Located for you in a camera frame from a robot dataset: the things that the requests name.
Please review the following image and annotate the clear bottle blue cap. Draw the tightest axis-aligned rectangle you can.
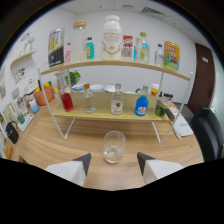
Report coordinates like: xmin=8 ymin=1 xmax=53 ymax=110
xmin=154 ymin=43 xmax=165 ymax=67

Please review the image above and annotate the clear bottle white cap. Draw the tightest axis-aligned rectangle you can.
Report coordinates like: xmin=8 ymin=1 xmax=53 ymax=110
xmin=110 ymin=83 xmax=125 ymax=116

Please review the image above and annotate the large white bottle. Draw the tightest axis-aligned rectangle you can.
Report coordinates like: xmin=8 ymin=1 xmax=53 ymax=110
xmin=100 ymin=14 xmax=124 ymax=61

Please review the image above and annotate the blue liquid bottle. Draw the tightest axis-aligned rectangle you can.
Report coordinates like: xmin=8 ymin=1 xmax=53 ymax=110
xmin=134 ymin=85 xmax=150 ymax=117

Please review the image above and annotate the glass jar with cork lid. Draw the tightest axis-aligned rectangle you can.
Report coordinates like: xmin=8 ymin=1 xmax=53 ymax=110
xmin=70 ymin=19 xmax=88 ymax=63

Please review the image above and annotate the small light blue bottle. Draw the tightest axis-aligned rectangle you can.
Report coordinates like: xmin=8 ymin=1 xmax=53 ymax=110
xmin=133 ymin=37 xmax=142 ymax=62

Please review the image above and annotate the yellow jar red cap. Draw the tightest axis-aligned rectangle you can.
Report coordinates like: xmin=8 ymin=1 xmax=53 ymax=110
xmin=150 ymin=81 xmax=160 ymax=98

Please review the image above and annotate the orange storage basket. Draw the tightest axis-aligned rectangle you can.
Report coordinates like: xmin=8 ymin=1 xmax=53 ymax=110
xmin=33 ymin=84 xmax=55 ymax=107

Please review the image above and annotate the black bag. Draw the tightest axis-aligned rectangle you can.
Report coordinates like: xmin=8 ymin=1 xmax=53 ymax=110
xmin=5 ymin=120 xmax=20 ymax=145

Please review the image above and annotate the clear drinking glass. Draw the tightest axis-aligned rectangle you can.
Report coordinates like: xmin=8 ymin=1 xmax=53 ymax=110
xmin=102 ymin=130 xmax=127 ymax=164

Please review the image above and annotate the dark brown door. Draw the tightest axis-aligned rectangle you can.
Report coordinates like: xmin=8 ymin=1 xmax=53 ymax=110
xmin=186 ymin=42 xmax=217 ymax=114

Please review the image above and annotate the pink bottle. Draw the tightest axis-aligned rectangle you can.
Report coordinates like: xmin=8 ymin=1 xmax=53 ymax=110
xmin=64 ymin=41 xmax=72 ymax=64

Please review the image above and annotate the ceiling air vent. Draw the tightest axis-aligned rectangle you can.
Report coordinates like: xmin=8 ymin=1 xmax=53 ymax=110
xmin=139 ymin=6 xmax=166 ymax=17

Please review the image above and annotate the white tray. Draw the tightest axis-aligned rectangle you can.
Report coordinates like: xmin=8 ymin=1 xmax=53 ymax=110
xmin=16 ymin=113 xmax=35 ymax=133

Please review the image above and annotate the wooden wall shelf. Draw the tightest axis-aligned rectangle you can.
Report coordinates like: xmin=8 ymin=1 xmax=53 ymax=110
xmin=9 ymin=49 xmax=38 ymax=68

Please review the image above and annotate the teal bottle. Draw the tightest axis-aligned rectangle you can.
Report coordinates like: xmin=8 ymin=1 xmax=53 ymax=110
xmin=85 ymin=36 xmax=95 ymax=60

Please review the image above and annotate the white fabric pouch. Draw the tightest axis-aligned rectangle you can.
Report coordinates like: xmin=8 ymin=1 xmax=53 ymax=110
xmin=171 ymin=114 xmax=194 ymax=138

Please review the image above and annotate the patterned ceramic bowl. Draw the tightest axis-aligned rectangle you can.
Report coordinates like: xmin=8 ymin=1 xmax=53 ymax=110
xmin=71 ymin=83 xmax=88 ymax=93

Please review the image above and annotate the clear bottle green cap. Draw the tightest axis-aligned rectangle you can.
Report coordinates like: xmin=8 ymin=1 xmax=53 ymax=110
xmin=136 ymin=31 xmax=151 ymax=64

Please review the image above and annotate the black chair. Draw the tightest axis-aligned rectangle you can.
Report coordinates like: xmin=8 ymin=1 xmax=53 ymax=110
xmin=189 ymin=106 xmax=224 ymax=163

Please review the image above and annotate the white figurine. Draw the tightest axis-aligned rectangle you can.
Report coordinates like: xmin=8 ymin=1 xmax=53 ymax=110
xmin=22 ymin=33 xmax=36 ymax=54

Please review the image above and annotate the soda water can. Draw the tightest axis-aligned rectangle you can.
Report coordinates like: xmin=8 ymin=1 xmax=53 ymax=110
xmin=47 ymin=27 xmax=66 ymax=69

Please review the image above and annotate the white kettle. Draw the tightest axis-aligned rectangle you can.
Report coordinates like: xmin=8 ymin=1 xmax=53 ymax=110
xmin=23 ymin=79 xmax=39 ymax=96

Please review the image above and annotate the red liquid bottle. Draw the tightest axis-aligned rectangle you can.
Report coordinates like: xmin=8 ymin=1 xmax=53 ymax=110
xmin=59 ymin=81 xmax=75 ymax=113

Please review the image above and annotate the yellow printed can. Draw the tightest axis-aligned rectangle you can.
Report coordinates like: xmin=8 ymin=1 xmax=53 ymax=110
xmin=163 ymin=40 xmax=181 ymax=72

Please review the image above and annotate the small printed carton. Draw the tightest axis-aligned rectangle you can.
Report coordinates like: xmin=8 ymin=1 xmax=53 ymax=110
xmin=121 ymin=34 xmax=134 ymax=62

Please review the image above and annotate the white-framed wooden shelf rack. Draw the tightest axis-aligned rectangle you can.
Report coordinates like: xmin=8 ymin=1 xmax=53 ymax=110
xmin=37 ymin=59 xmax=195 ymax=145

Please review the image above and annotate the clear bottle orange cap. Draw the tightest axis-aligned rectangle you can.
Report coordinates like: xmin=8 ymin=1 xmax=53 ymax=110
xmin=82 ymin=83 xmax=96 ymax=114

